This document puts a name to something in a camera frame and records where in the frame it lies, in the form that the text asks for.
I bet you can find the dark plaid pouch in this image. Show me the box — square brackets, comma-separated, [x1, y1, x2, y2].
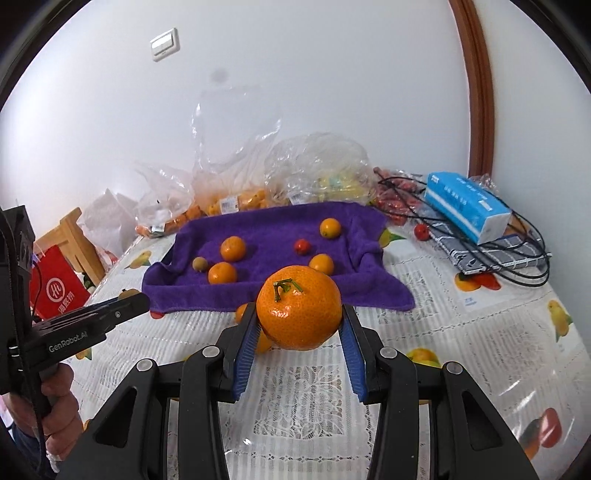
[429, 220, 548, 278]

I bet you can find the black cable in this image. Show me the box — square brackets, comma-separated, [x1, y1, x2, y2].
[376, 168, 552, 287]

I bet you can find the white wall switch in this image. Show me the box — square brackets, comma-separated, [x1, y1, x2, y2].
[150, 28, 180, 62]

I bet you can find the clear bag of kumquats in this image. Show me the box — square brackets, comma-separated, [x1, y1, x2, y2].
[191, 85, 283, 217]

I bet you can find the clear bag of yellow fruit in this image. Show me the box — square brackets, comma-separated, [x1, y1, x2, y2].
[265, 132, 372, 206]

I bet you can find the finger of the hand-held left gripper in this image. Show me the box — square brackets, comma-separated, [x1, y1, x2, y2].
[69, 292, 151, 334]

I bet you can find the person's left hand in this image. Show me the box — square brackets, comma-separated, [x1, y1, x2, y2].
[9, 362, 81, 474]

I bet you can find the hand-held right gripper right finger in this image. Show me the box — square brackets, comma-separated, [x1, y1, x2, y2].
[339, 305, 541, 480]

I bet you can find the purple towel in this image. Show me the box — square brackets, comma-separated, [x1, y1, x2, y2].
[141, 202, 416, 319]

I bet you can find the wooden chair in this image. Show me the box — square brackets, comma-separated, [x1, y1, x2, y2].
[34, 208, 107, 287]

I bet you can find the brown wooden door frame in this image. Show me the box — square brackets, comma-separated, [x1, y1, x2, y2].
[450, 0, 497, 178]

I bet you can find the large mandarin with green stem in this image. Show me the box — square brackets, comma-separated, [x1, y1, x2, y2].
[255, 265, 342, 350]

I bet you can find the red paper bag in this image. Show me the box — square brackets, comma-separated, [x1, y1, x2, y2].
[30, 244, 90, 321]

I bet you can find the bag of red fruits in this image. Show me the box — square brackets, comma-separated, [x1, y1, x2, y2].
[372, 168, 430, 224]

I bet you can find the white plastic bag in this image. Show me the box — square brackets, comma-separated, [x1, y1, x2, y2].
[78, 188, 139, 259]

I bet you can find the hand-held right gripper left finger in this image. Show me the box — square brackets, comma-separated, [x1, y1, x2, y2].
[55, 302, 260, 480]

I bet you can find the person's left forearm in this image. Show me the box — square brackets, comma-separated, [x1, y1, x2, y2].
[0, 397, 51, 480]

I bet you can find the blue tissue pack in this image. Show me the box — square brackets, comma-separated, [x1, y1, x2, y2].
[424, 172, 513, 245]

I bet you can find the clear bag of mandarins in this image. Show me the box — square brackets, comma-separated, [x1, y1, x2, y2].
[134, 161, 204, 238]

